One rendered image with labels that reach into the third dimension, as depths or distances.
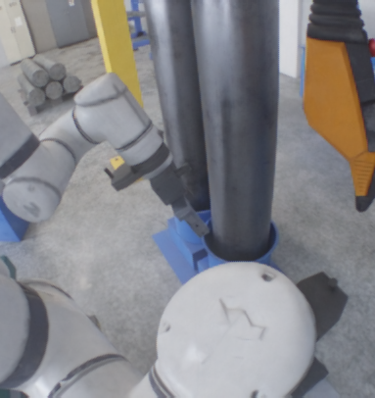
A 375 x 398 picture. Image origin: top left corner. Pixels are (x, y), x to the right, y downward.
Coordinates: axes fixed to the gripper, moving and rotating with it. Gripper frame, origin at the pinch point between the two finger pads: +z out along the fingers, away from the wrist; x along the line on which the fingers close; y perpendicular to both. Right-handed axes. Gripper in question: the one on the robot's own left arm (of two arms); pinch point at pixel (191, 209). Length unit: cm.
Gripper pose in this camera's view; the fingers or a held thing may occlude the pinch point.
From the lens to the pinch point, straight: 67.2
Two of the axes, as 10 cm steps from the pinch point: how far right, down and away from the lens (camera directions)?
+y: 8.3, -5.5, -1.2
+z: 5.1, 6.6, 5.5
